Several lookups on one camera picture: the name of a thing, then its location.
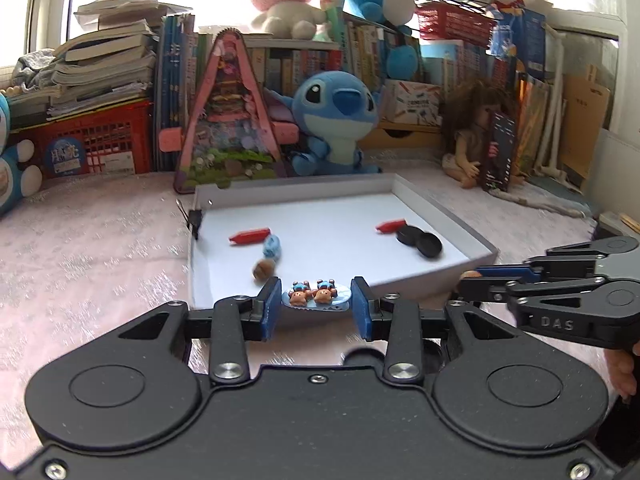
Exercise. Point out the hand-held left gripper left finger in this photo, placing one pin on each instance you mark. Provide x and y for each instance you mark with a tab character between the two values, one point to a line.
272	305

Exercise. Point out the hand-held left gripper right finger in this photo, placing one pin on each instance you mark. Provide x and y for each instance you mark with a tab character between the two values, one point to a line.
361	310

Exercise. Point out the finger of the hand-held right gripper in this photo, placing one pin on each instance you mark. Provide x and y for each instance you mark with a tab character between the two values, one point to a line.
505	273
480	290

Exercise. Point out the blue hair clip with bears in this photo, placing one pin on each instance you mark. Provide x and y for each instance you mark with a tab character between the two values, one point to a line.
315	296

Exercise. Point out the small blue plastic toy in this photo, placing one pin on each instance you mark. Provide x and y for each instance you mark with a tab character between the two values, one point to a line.
271	247

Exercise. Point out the black bottle cap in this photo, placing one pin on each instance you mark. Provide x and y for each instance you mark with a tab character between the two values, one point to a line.
407	234
430	246

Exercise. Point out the red crayon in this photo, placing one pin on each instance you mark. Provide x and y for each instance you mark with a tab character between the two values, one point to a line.
391	225
248	236

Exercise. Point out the white cardboard box tray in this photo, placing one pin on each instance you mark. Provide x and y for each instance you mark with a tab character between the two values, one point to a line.
325	220

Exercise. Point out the person's right hand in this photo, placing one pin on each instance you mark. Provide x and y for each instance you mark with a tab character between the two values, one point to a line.
622	375

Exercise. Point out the black binder clip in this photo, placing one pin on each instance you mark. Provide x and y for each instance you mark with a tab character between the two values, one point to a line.
194	220

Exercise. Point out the black smartphone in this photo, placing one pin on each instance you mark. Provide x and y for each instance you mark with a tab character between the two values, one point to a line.
497	155

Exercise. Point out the brown-haired doll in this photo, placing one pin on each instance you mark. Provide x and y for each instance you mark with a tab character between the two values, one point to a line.
467	145

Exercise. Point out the pink triangular diorama house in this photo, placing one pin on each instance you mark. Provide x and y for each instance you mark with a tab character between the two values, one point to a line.
225	150

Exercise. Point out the brown cardboard sheet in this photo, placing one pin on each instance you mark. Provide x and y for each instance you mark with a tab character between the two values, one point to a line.
585	120

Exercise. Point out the wooden drawer box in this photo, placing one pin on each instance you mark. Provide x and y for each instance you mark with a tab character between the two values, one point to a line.
400	135

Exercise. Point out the blue alien plush toy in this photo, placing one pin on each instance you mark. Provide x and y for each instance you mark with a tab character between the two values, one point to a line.
325	130

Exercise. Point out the white printed cardboard box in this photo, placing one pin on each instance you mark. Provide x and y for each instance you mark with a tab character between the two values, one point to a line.
415	102

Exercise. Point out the red plastic crate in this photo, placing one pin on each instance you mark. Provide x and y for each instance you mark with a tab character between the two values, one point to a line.
110	135

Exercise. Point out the row of shelved books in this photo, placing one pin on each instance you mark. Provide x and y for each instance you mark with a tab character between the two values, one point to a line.
280	67

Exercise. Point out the blue paper bag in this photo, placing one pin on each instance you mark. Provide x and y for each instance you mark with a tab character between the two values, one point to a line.
520	35

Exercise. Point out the row of thin blue books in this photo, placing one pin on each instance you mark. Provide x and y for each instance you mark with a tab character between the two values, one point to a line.
170	85

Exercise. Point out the blue robot cat plush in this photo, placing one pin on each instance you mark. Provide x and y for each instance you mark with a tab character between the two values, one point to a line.
12	175

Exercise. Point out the stack of worn books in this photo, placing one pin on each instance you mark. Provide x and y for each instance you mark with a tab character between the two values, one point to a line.
105	65

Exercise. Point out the grey crumpled cloth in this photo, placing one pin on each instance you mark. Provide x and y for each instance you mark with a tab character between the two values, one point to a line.
32	67

